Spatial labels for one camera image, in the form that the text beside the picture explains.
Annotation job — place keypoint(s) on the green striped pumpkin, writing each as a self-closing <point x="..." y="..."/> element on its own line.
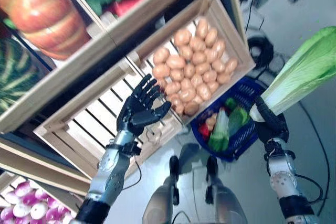
<point x="13" y="74"/>

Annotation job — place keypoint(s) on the red tomato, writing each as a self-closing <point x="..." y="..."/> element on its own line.
<point x="203" y="129"/>

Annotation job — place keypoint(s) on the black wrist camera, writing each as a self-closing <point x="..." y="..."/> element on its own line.
<point x="131" y="148"/>
<point x="270" y="146"/>

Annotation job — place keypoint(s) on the blue plastic shopping basket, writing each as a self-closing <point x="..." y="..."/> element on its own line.
<point x="244" y="134"/>

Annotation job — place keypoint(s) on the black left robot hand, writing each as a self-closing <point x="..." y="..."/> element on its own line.
<point x="136" y="113"/>

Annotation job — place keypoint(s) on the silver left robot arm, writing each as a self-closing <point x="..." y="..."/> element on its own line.
<point x="110" y="176"/>

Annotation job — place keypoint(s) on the red carrot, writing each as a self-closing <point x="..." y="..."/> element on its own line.
<point x="126" y="6"/>

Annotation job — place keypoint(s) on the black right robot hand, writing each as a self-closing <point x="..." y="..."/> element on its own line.
<point x="273" y="127"/>

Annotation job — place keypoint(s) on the orange striped pumpkin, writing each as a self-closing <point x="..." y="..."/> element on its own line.
<point x="39" y="11"/>

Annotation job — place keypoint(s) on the wooden carrot crate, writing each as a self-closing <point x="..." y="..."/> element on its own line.
<point x="103" y="20"/>

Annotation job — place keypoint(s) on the silver robot leg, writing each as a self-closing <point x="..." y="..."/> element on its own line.
<point x="228" y="205"/>
<point x="160" y="203"/>

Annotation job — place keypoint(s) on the small brown potato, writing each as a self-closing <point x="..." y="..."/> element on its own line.
<point x="211" y="120"/>

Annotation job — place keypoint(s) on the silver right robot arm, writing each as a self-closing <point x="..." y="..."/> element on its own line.
<point x="282" y="179"/>

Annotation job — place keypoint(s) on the silver right robot leg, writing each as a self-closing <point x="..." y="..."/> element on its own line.
<point x="228" y="205"/>

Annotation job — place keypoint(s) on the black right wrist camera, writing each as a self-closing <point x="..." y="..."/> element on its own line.
<point x="270" y="146"/>

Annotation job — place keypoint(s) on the silver left robot leg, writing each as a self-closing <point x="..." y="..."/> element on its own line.
<point x="160" y="203"/>

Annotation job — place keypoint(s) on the wooden slatted cabbage crate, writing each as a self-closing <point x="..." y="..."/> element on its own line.
<point x="86" y="113"/>

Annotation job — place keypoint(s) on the purple white turnip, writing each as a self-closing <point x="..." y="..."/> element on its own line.
<point x="29" y="198"/>
<point x="11" y="197"/>
<point x="20" y="209"/>
<point x="42" y="194"/>
<point x="23" y="188"/>
<point x="53" y="214"/>
<point x="38" y="209"/>
<point x="53" y="203"/>

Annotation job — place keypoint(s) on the green bell pepper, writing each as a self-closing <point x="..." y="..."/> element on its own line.
<point x="231" y="102"/>

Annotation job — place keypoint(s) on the wooden potato crate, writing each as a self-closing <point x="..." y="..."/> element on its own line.
<point x="236" y="32"/>

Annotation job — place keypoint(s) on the wooden display shelf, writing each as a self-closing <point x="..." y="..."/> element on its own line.
<point x="52" y="85"/>

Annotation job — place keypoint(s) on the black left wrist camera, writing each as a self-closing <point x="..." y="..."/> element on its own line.
<point x="131" y="148"/>

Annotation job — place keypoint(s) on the wooden turnip crate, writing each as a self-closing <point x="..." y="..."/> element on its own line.
<point x="63" y="196"/>

